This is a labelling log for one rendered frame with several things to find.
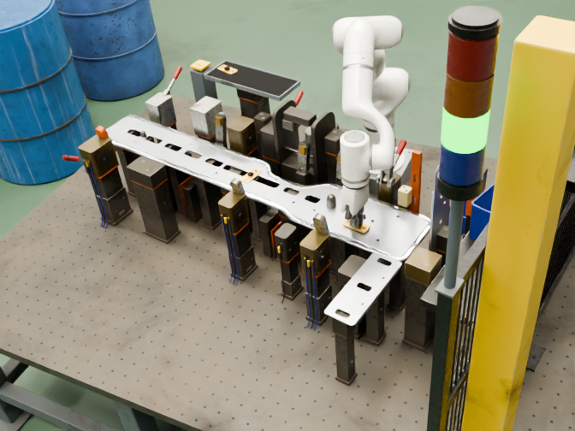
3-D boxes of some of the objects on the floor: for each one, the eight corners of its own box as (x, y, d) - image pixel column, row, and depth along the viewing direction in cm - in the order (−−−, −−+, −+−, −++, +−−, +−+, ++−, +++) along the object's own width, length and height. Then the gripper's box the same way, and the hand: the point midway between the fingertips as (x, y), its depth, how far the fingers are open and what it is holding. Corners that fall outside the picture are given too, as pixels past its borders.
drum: (127, 49, 559) (95, -83, 494) (184, 72, 523) (157, -67, 458) (56, 85, 523) (12, -51, 459) (112, 112, 487) (72, -32, 422)
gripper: (352, 197, 208) (353, 243, 220) (379, 168, 217) (379, 214, 229) (330, 189, 211) (333, 234, 223) (358, 161, 221) (358, 206, 233)
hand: (356, 219), depth 225 cm, fingers closed, pressing on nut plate
